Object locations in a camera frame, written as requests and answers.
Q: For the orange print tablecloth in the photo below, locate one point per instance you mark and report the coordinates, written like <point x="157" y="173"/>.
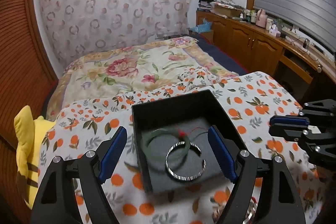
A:
<point x="249" y="101"/>

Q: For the stack of folded clothes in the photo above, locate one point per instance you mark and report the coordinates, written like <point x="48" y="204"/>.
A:
<point x="205" y="5"/>

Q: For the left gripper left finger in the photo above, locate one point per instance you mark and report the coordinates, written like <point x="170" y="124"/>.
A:
<point x="56" y="202"/>

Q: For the pink kettle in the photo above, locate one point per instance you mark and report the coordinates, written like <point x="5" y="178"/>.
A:
<point x="261" y="18"/>

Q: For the pink tissue box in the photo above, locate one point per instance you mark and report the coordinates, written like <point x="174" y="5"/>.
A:
<point x="273" y="31"/>

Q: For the yellow plush toy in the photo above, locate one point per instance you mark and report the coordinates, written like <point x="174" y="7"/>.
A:
<point x="30" y="133"/>

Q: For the floral bed blanket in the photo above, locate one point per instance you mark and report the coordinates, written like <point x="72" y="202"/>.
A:
<point x="138" y="68"/>

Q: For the blue tissue paper bag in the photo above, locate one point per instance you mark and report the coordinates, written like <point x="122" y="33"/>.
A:
<point x="202" y="28"/>

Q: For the black jewelry box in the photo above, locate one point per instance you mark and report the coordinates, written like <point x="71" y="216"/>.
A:
<point x="192" y="114"/>

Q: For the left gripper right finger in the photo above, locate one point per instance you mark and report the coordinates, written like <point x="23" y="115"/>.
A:
<point x="279" y="201"/>

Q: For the wooden louvered wardrobe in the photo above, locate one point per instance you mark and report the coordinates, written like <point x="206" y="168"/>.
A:
<point x="27" y="78"/>

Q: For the cardboard box on sideboard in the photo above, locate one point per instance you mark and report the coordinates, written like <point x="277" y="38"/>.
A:
<point x="227" y="11"/>

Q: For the wooden sideboard cabinet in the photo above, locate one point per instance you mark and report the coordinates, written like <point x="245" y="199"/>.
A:
<point x="304" y="73"/>

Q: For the dark green jade bangle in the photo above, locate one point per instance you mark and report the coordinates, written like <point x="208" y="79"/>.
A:
<point x="155" y="145"/>

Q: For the pink circle lace curtain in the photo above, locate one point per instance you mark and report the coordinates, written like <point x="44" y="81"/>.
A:
<point x="78" y="27"/>

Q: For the silver striped cuff bangle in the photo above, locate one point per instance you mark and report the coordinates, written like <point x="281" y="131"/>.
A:
<point x="183" y="162"/>

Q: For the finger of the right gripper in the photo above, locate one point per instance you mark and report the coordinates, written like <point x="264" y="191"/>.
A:
<point x="289" y="119"/>
<point x="288" y="132"/>

